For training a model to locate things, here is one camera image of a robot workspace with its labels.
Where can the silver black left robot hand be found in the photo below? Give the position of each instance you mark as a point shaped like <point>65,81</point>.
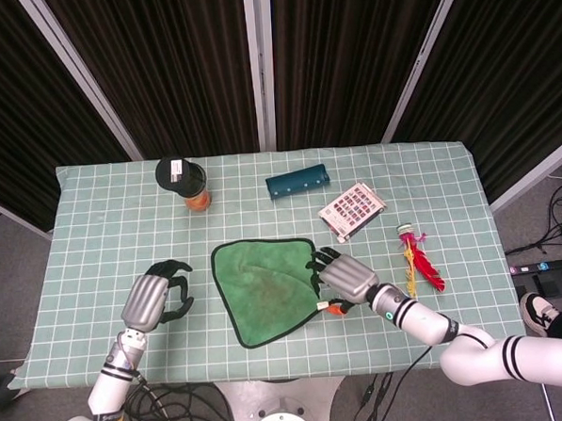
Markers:
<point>144,300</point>

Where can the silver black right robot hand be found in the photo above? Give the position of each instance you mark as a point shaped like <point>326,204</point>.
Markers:
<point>348,280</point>

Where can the green cloth black trim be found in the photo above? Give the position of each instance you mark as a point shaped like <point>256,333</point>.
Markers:
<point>261,287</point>

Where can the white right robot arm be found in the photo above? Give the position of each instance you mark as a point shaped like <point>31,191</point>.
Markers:
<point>482,355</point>

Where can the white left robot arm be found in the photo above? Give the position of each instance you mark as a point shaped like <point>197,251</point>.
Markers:
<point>109,389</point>

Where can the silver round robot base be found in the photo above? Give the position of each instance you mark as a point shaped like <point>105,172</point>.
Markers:
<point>277,409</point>

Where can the white card pack colourful grid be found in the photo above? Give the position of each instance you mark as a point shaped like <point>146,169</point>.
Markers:
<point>354,211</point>

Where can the green white checkered tablecloth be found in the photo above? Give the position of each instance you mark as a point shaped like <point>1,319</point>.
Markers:
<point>98,239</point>

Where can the red yellow feather shuttlecock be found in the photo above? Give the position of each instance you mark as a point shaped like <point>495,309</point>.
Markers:
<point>425,266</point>

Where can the teal rolled pencil case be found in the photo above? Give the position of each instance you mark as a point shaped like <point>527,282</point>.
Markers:
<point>298,181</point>

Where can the black-lidded jar with orange contents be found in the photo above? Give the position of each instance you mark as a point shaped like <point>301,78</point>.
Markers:
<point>178,176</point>

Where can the black and white sneaker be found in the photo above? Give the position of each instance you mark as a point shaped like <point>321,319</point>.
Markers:
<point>536,312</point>

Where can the black numbered foot pedal strip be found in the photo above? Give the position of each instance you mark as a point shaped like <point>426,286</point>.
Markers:
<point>548,274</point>

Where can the dark ribbed partition panel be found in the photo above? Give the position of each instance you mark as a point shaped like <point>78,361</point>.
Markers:
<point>344,61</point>
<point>17,116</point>
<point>505,76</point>
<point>170,70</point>

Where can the thin grey metal stand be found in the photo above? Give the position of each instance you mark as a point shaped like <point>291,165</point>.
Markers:
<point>547,404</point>

